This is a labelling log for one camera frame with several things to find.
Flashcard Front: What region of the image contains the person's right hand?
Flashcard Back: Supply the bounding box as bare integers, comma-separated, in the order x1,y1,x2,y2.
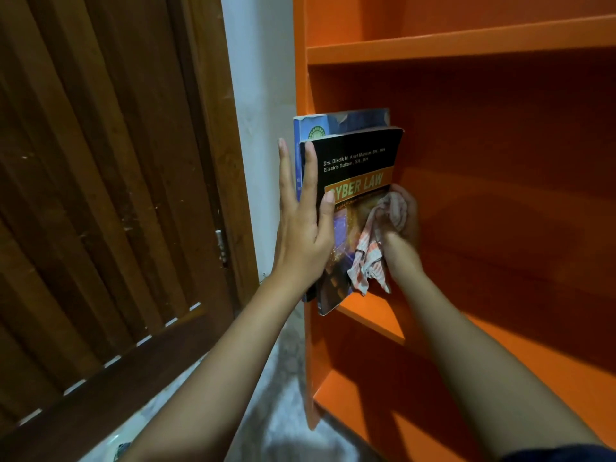
380,184,425,281

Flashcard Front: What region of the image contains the person's left hand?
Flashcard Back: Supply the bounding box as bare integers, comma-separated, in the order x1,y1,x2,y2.
272,138,336,297

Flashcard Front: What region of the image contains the white orange striped cloth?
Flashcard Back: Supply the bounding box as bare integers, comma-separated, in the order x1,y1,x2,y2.
347,191,409,297

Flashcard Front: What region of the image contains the black paperback book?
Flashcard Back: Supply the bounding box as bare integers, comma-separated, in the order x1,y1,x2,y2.
299,126,405,316

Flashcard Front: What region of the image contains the blue paperback book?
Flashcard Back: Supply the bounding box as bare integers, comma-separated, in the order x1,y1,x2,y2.
293,108,391,304

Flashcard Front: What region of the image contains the person's left forearm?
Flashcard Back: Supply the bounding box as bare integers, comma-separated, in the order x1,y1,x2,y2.
119,274,309,462

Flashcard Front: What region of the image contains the person's right forearm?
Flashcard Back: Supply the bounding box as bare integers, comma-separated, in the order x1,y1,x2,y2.
388,265,608,462

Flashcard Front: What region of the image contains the metal door hinge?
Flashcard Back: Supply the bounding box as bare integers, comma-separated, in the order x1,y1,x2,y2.
215,229,230,270

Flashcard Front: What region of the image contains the orange wooden bookshelf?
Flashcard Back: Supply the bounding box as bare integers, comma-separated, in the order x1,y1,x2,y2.
292,0,616,462

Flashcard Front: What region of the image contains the brown slatted wooden door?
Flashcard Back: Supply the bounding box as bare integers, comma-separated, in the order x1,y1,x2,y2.
0,0,237,462

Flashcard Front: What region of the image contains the dark blue sleeve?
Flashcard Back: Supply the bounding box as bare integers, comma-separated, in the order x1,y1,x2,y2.
500,443,616,462

